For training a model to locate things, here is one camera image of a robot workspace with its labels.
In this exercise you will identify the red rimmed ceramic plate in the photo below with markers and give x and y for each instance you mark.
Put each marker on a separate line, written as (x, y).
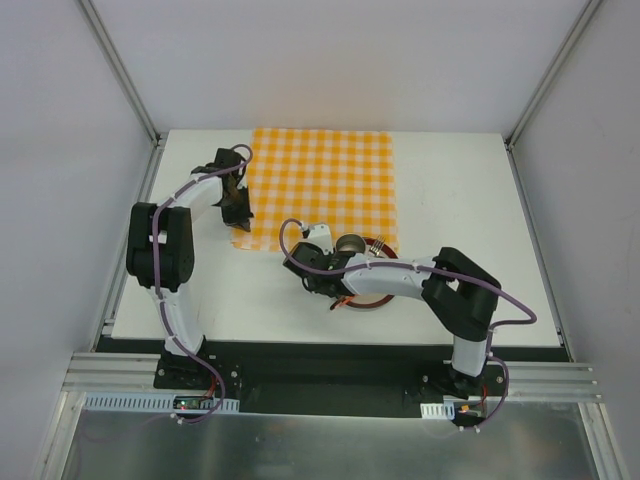
(369, 286)

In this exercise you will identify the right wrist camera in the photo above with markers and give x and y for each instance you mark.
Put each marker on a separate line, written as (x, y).
(319, 234)

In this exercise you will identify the orange checkered cloth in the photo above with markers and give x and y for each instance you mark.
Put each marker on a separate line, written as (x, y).
(345, 179)

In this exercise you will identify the aluminium front rail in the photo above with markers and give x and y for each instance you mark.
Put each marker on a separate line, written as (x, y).
(519, 381)

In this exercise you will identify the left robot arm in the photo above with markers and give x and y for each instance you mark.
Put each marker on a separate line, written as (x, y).
(160, 252)

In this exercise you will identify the right cable duct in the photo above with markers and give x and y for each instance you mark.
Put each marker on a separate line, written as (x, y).
(438, 411)

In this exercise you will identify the left cable duct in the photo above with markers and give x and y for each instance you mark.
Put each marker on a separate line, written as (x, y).
(148, 403)

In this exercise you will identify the right frame post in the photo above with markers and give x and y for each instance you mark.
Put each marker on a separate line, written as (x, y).
(576, 32)

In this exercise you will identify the metal cup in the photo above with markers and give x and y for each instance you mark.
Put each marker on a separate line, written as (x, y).
(350, 244)

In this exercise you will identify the left frame post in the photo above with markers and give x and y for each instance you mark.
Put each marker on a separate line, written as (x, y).
(118, 68)

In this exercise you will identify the frame post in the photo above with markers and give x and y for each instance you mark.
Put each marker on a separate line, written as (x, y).
(576, 32)
(118, 68)

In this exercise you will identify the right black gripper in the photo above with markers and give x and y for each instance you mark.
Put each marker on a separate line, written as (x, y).
(317, 284)

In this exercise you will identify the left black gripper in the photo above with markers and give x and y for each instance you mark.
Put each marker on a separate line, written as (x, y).
(235, 211)

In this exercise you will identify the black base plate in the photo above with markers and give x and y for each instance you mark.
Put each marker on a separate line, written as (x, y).
(357, 403)

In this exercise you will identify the silver fork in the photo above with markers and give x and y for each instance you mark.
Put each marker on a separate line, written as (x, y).
(377, 245)

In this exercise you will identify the cable duct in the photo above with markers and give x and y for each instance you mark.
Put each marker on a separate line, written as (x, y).
(438, 411)
(148, 403)

